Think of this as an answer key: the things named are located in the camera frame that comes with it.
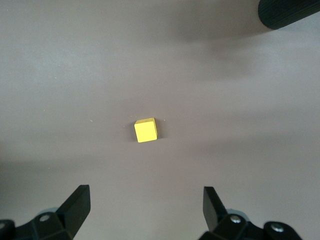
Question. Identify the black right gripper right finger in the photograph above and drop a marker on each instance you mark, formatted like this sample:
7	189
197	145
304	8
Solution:
215	215

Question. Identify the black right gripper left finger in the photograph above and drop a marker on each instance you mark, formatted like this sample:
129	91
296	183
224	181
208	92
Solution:
72	212

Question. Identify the yellow cube block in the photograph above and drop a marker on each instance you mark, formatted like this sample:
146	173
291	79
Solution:
146	131

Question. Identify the brown table cover sheet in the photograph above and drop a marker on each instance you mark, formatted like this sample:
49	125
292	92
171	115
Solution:
100	75

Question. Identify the black ribbed cylinder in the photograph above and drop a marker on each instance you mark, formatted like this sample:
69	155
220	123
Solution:
285	12

